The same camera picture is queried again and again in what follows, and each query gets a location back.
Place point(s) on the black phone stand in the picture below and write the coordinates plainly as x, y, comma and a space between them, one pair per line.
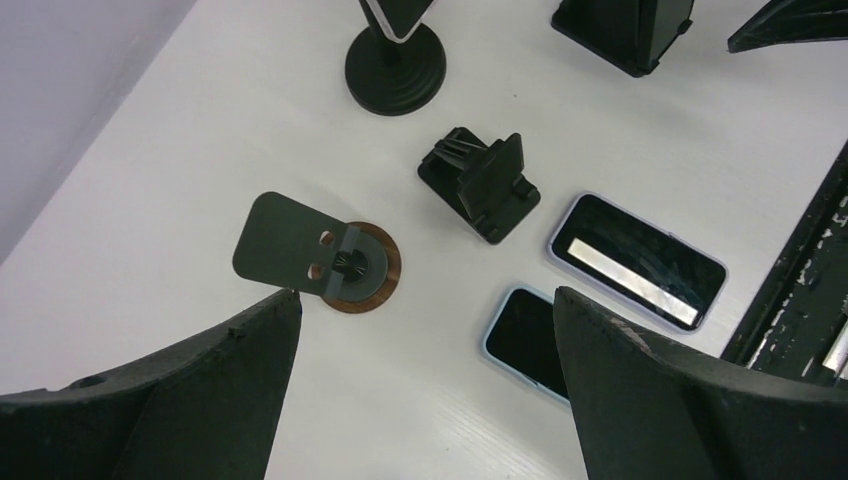
630, 34
484, 184

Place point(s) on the blue case phone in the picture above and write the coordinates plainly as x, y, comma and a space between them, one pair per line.
520, 339

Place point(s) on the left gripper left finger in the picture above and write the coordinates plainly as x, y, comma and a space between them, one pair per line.
206, 407

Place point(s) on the brown base phone stand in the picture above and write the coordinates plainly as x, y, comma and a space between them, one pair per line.
354, 267

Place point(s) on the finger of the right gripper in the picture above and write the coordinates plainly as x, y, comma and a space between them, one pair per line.
781, 22

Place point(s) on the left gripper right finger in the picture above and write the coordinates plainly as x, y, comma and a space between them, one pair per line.
648, 407

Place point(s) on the lilac case phone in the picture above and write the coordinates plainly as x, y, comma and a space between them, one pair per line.
636, 262

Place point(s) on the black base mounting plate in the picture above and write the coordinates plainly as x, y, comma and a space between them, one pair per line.
796, 326

